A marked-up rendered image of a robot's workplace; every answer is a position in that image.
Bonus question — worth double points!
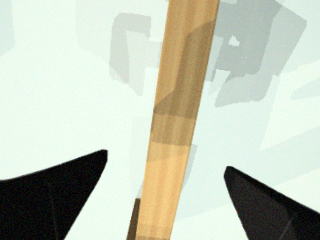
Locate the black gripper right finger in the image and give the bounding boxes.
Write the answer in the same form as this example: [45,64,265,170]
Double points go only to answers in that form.
[223,166,320,240]

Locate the wooden post with slot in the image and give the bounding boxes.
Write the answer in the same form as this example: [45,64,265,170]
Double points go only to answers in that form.
[126,198,140,240]

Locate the light wooden board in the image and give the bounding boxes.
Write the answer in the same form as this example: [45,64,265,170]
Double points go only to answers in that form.
[135,0,220,240]

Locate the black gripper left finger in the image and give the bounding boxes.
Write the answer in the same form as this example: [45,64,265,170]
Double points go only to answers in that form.
[0,149,109,240]

